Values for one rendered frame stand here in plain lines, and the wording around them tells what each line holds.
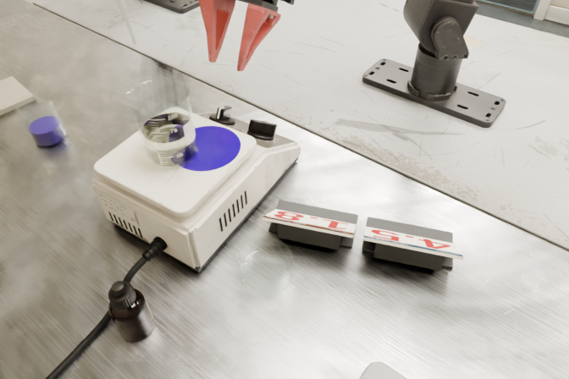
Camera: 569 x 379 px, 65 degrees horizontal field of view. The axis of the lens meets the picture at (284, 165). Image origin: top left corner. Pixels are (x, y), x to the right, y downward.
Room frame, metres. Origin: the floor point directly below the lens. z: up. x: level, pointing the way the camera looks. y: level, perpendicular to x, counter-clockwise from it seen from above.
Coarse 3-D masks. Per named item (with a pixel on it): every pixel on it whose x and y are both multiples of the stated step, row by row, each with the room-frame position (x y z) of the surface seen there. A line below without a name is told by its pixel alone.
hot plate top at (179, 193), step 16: (128, 144) 0.35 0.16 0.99; (240, 144) 0.34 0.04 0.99; (256, 144) 0.35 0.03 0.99; (112, 160) 0.32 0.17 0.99; (128, 160) 0.32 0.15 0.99; (144, 160) 0.32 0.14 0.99; (240, 160) 0.32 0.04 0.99; (112, 176) 0.30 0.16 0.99; (128, 176) 0.30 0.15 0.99; (144, 176) 0.30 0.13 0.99; (160, 176) 0.30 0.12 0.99; (176, 176) 0.30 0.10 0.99; (192, 176) 0.30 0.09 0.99; (208, 176) 0.30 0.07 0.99; (224, 176) 0.30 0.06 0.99; (144, 192) 0.28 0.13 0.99; (160, 192) 0.28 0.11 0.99; (176, 192) 0.28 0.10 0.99; (192, 192) 0.28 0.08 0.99; (208, 192) 0.28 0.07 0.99; (160, 208) 0.27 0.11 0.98; (176, 208) 0.26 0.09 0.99; (192, 208) 0.26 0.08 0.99
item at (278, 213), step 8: (272, 216) 0.29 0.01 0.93; (280, 216) 0.30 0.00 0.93; (288, 216) 0.30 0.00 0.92; (296, 216) 0.31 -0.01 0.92; (304, 216) 0.31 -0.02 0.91; (312, 224) 0.28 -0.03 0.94; (320, 224) 0.28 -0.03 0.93; (328, 224) 0.29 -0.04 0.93; (336, 224) 0.29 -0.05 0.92; (344, 224) 0.30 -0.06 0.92; (352, 224) 0.30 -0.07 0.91
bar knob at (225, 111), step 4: (220, 108) 0.43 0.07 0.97; (224, 108) 0.43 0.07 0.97; (228, 108) 0.44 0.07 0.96; (220, 112) 0.43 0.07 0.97; (224, 112) 0.43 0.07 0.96; (228, 112) 0.44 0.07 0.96; (212, 116) 0.43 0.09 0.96; (216, 116) 0.43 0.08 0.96; (220, 116) 0.42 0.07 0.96; (224, 116) 0.43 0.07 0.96; (228, 116) 0.44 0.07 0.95; (212, 120) 0.43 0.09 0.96; (216, 120) 0.42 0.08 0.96; (220, 120) 0.42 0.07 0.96; (224, 120) 0.43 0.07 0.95; (228, 120) 0.43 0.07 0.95; (232, 120) 0.44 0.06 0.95; (228, 124) 0.42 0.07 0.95; (232, 124) 0.43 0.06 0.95
